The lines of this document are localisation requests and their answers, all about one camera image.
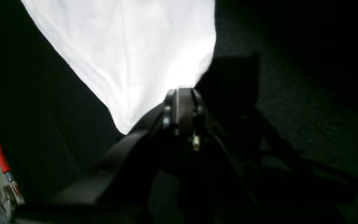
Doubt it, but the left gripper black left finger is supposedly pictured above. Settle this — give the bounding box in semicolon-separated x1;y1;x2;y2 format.
11;89;179;224

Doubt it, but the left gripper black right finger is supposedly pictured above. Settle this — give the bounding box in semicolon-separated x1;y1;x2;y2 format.
179;88;358;224

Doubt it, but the white printed t-shirt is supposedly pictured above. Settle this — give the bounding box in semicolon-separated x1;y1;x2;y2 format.
22;0;216;134

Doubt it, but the red clamp top left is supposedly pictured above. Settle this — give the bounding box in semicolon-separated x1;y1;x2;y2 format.
0;144;23;200

